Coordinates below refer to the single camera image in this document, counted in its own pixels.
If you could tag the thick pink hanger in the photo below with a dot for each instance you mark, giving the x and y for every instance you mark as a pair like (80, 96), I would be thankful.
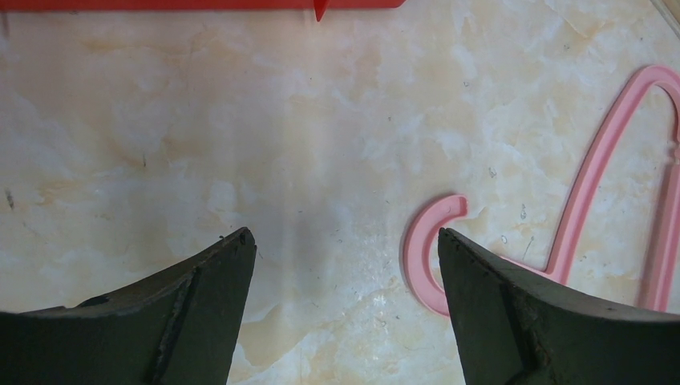
(658, 278)

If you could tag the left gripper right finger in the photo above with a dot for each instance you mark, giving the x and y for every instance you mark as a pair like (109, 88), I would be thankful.
(513, 326)

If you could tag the red plastic bin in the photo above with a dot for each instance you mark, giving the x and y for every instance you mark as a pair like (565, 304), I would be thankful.
(318, 6)

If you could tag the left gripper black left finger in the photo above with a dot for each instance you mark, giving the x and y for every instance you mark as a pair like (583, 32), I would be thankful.
(177, 326)

